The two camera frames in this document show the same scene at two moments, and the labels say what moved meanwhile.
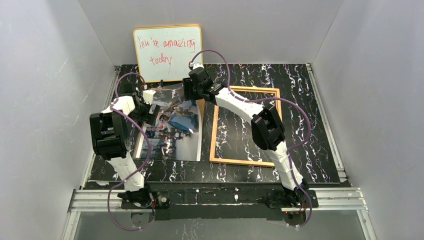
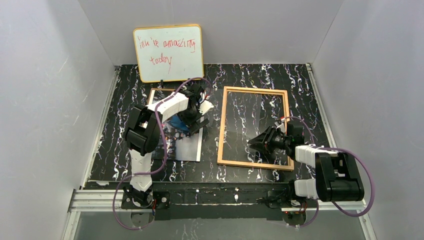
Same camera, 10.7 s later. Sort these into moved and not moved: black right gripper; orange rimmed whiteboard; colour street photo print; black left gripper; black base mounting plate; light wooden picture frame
Moved: black left gripper; black right gripper; light wooden picture frame
Not moved: orange rimmed whiteboard; colour street photo print; black base mounting plate
